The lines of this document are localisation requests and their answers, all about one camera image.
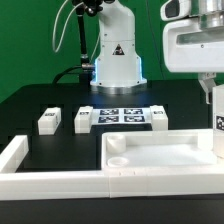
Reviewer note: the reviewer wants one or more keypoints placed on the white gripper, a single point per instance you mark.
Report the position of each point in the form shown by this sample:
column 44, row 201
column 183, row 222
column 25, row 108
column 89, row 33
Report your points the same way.
column 187, row 48

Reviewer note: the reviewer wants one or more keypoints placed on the white desk tabletop tray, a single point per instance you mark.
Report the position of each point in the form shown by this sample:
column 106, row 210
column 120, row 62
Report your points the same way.
column 139, row 149

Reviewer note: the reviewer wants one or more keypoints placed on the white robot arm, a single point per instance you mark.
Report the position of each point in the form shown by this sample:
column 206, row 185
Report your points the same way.
column 118, row 68

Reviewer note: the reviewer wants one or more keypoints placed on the marker tag sheet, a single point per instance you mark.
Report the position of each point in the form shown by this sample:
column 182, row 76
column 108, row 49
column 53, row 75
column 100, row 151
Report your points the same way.
column 121, row 116

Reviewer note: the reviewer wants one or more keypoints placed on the white front fence bar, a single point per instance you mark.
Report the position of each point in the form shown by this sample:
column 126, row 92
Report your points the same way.
column 112, row 184

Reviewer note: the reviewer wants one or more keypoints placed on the white fence bar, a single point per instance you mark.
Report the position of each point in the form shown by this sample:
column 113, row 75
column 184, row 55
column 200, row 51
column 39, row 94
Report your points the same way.
column 12, row 156
column 112, row 184

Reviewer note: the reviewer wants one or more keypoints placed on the white left fence bar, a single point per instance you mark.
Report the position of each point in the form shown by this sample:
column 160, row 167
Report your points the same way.
column 12, row 156

